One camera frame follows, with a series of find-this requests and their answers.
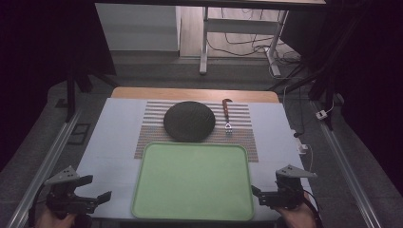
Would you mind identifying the black floor frame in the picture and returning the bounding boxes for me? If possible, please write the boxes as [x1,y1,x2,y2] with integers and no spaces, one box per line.
[67,123,92,146]

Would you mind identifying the black floor cables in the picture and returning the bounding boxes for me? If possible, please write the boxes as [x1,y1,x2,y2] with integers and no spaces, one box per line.
[206,8,303,81]

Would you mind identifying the fork with brown handle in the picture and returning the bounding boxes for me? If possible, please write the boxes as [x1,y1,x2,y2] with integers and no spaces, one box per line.
[221,98,234,136]

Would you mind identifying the green plastic tray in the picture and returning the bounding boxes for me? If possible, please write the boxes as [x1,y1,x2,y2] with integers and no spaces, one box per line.
[130,141,256,222]

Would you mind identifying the black tripod stand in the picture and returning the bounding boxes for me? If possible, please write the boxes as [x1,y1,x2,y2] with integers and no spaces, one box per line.
[267,56,338,131]

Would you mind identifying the aluminium rail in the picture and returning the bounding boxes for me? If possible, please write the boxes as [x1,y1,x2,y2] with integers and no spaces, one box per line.
[5,107,84,228]
[309,100,385,228]

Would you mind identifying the white plug with cable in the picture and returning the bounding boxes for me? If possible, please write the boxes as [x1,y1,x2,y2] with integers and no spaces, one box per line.
[296,142,315,174]

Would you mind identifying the white desk frame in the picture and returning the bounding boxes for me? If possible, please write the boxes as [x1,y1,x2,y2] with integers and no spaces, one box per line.
[199,6,290,77]

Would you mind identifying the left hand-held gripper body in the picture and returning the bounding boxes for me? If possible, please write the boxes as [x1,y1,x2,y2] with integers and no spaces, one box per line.
[44,165,97,220]

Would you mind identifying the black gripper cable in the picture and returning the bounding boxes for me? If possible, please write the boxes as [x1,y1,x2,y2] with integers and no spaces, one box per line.
[28,184,46,228]
[303,189,324,228]

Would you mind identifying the white table cover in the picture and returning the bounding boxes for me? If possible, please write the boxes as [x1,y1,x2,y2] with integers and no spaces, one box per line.
[75,97,316,221]

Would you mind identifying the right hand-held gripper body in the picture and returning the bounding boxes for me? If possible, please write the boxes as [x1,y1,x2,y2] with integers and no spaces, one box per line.
[258,163,318,211]

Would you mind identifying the striped woven placemat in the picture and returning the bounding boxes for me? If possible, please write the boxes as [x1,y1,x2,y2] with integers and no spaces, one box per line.
[133,100,259,163]

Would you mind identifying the white cabinet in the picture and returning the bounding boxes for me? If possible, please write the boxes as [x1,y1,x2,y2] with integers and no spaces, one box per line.
[94,3,182,53]

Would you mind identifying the person's left hand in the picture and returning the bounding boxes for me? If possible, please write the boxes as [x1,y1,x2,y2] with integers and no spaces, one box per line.
[33,206,78,228]

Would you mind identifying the person's right hand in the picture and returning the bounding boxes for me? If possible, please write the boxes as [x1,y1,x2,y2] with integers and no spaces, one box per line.
[273,193,318,228]

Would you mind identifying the dark round plate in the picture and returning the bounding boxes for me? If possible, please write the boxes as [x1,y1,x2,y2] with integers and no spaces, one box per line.
[163,100,216,143]

